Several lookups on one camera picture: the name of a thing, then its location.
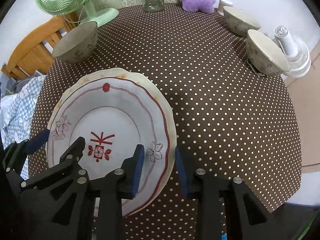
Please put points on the red rimmed white plate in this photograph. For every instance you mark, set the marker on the red rimmed white plate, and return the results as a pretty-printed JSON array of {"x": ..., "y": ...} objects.
[{"x": 112, "y": 120}]

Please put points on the scalloped yellow floral plate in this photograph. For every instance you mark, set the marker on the scalloped yellow floral plate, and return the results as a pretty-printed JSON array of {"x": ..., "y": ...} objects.
[{"x": 53, "y": 120}]

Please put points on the cotton swab container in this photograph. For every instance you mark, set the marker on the cotton swab container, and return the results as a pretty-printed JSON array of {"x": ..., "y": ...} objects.
[{"x": 223, "y": 5}]

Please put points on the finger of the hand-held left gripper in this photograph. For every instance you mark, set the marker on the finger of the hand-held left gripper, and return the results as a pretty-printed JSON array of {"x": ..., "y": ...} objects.
[
  {"x": 75, "y": 147},
  {"x": 37, "y": 140}
]

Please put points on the brown polka dot tablecloth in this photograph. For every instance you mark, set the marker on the brown polka dot tablecloth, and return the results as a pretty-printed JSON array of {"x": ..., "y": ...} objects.
[{"x": 212, "y": 117}]

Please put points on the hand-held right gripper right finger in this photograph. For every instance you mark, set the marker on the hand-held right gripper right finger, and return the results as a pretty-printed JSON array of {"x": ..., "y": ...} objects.
[{"x": 182, "y": 172}]

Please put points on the wooden chair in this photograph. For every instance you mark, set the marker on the wooden chair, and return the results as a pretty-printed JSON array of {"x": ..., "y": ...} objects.
[{"x": 30, "y": 52}]

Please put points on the blue checked blanket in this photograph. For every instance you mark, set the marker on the blue checked blanket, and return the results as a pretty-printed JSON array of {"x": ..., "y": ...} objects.
[{"x": 20, "y": 105}]

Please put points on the grey floral ceramic bowl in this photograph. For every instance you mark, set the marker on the grey floral ceramic bowl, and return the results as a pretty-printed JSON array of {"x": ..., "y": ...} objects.
[
  {"x": 265, "y": 52},
  {"x": 75, "y": 42},
  {"x": 240, "y": 20}
]

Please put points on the white standing fan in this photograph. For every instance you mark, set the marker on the white standing fan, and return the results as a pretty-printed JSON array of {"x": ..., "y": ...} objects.
[{"x": 297, "y": 60}]

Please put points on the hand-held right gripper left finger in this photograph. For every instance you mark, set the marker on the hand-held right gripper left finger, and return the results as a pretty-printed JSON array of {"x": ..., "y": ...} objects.
[{"x": 138, "y": 170}]

